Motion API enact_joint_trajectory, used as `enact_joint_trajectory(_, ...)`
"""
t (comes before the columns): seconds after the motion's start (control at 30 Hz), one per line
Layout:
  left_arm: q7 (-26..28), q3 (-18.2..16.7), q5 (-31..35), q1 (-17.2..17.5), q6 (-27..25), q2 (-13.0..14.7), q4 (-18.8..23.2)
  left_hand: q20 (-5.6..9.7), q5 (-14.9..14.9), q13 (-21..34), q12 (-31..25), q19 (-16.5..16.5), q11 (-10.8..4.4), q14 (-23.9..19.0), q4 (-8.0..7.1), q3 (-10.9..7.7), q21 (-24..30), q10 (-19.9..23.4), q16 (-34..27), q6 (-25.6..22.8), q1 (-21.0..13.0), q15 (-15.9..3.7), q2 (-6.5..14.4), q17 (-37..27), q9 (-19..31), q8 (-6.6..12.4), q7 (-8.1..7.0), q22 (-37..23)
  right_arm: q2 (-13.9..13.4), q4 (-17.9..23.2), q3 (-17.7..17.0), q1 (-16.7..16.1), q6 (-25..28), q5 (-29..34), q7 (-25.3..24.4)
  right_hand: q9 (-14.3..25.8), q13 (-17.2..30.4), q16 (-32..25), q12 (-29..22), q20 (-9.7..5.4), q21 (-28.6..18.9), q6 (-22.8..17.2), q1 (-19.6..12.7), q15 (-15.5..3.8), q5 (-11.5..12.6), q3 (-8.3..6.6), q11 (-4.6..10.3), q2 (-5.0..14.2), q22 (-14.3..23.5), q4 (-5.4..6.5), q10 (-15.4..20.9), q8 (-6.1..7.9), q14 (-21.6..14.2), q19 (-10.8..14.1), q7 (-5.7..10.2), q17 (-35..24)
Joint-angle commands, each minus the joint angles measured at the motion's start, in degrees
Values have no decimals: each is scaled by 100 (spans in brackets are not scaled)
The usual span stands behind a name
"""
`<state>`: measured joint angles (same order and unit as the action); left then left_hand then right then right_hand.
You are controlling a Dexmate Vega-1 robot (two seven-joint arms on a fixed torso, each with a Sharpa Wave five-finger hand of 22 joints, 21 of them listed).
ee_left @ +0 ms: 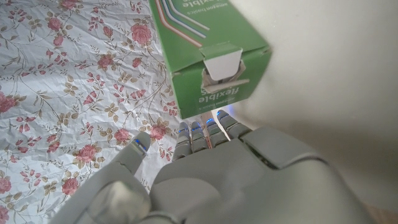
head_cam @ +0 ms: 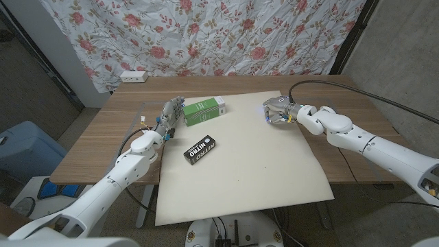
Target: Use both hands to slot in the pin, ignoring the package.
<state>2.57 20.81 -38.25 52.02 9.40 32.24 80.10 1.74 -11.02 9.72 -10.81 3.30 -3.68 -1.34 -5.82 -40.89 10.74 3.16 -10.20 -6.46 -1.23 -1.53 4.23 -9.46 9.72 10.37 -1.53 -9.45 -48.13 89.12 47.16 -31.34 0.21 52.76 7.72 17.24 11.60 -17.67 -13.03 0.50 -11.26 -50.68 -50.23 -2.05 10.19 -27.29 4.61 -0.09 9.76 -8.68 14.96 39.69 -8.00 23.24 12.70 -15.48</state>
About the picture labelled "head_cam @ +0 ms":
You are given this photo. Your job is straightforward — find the floral backdrop cloth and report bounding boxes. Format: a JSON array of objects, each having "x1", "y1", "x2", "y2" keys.
[{"x1": 38, "y1": 0, "x2": 367, "y2": 94}]

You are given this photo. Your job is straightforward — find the blue plastic bin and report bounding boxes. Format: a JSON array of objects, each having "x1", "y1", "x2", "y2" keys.
[{"x1": 0, "y1": 119, "x2": 69, "y2": 185}]

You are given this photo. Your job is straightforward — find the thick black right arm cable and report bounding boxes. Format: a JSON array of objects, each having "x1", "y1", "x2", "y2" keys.
[{"x1": 288, "y1": 80, "x2": 439, "y2": 125}]

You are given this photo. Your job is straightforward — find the white power strip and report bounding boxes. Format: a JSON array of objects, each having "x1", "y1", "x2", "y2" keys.
[{"x1": 119, "y1": 70, "x2": 149, "y2": 84}]

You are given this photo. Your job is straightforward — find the brown wooden furniture piece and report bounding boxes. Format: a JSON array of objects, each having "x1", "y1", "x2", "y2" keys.
[{"x1": 0, "y1": 202, "x2": 18, "y2": 234}]

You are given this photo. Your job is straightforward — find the black backdrop stand pole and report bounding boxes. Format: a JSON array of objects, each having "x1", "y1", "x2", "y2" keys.
[
  {"x1": 0, "y1": 0, "x2": 86, "y2": 111},
  {"x1": 329, "y1": 0, "x2": 380, "y2": 75}
]

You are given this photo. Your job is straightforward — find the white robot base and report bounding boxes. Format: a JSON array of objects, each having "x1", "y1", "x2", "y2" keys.
[{"x1": 185, "y1": 211, "x2": 285, "y2": 247}]

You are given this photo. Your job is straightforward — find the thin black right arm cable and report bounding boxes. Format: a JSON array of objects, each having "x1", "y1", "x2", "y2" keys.
[{"x1": 337, "y1": 147, "x2": 439, "y2": 209}]

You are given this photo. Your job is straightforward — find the grey table leg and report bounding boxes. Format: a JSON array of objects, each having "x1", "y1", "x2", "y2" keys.
[
  {"x1": 315, "y1": 202, "x2": 333, "y2": 230},
  {"x1": 135, "y1": 184, "x2": 155, "y2": 229}
]

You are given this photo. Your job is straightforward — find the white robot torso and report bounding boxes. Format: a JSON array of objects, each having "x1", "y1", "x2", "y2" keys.
[{"x1": 0, "y1": 236, "x2": 140, "y2": 247}]

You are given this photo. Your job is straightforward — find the beige rectangular mat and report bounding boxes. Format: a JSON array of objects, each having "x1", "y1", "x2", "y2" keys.
[{"x1": 154, "y1": 90, "x2": 335, "y2": 226}]

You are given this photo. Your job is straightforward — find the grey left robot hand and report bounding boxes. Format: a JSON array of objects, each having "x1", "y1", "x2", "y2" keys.
[{"x1": 155, "y1": 96, "x2": 186, "y2": 135}]

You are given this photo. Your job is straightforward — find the black NITRO box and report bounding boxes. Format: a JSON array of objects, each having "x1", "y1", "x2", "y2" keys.
[{"x1": 182, "y1": 134, "x2": 217, "y2": 166}]

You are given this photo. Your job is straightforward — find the white and blue bag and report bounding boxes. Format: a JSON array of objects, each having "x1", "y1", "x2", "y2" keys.
[{"x1": 10, "y1": 176, "x2": 93, "y2": 220}]

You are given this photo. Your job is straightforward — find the green and white carton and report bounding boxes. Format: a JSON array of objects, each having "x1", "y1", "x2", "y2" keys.
[{"x1": 182, "y1": 96, "x2": 227, "y2": 128}]

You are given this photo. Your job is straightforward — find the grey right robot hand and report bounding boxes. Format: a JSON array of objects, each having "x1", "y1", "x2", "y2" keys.
[{"x1": 263, "y1": 96, "x2": 302, "y2": 125}]

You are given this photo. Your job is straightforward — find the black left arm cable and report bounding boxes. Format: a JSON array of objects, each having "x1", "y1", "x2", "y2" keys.
[{"x1": 118, "y1": 127, "x2": 155, "y2": 213}]

